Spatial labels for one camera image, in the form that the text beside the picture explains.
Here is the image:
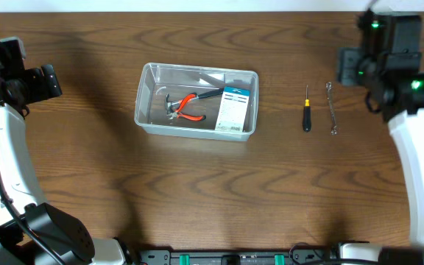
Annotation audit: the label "silver offset ring wrench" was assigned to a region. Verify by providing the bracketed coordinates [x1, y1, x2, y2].
[325, 82, 338, 135]

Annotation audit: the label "hammer with black grip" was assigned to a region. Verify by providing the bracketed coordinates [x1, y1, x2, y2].
[165, 88, 224, 118]

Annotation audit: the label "black mounting rail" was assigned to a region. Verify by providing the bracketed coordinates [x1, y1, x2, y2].
[138, 246, 337, 265]

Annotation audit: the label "white teal product box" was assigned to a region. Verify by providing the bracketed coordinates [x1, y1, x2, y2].
[215, 87, 250, 132]

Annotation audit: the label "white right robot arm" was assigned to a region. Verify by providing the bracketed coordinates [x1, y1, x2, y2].
[334, 9, 424, 264]

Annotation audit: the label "black yellow screwdriver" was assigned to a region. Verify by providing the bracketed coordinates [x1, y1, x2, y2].
[303, 86, 312, 133]

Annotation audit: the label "red handled cutting pliers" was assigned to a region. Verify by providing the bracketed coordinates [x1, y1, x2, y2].
[165, 93, 206, 121]

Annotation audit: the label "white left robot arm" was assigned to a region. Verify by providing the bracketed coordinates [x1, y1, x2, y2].
[0, 37, 133, 265]

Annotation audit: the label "clear plastic container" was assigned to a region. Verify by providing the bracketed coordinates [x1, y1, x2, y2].
[135, 63, 259, 141]

